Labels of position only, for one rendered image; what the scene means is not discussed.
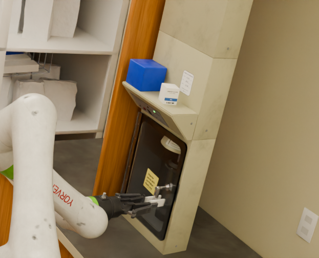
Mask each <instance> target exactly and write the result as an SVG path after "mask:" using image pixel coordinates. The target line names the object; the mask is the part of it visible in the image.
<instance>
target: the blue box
mask: <svg viewBox="0 0 319 258"><path fill-rule="evenodd" d="M166 71H167V68H166V67H164V66H163V65H161V64H159V63H157V62H156V61H154V60H152V59H130V64H129V69H128V72H127V77H126V82H127V83H128V84H130V85H131V86H133V87H134V88H136V89H137V90H139V91H160V89H161V85H162V83H164V80H165V76H166Z"/></svg>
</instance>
